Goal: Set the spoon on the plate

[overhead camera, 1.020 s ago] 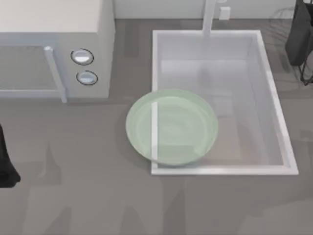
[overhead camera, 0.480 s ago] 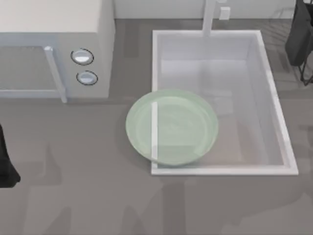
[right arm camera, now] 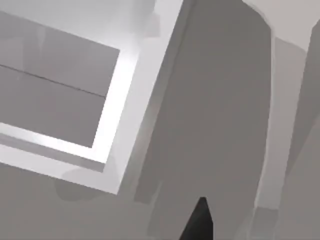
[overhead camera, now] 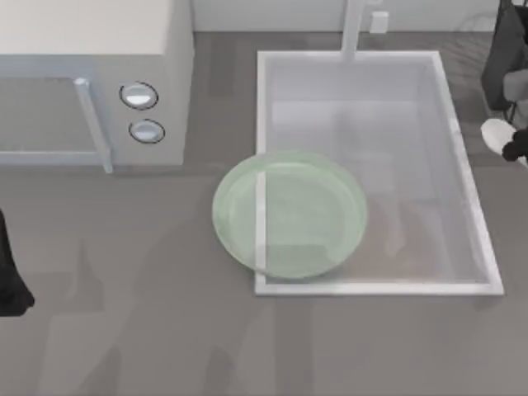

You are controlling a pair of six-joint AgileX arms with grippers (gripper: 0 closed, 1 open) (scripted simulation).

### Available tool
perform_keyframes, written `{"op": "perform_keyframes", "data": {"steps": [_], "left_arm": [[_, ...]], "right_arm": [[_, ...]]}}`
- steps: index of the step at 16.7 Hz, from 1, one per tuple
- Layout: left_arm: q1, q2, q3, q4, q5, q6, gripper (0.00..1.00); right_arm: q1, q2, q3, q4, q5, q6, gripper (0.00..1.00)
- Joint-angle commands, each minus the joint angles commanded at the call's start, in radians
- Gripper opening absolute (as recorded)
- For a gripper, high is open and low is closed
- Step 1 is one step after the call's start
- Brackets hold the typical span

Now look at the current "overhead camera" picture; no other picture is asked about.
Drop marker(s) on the pale microwave oven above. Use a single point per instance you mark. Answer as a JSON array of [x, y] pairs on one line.
[[173, 82]]

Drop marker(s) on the tall white tap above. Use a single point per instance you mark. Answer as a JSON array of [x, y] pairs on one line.
[[350, 29]]

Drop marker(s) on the small round microwave knob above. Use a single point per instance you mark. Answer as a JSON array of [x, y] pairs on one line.
[[147, 131]]

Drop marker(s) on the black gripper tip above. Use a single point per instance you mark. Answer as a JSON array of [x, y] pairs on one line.
[[11, 276]]

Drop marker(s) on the pale green glass plate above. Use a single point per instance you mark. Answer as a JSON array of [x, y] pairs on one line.
[[305, 214]]

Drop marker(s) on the white sink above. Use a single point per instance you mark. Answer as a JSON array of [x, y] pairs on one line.
[[453, 173]]

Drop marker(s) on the large round microwave knob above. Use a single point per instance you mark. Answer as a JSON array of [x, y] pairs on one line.
[[138, 95]]

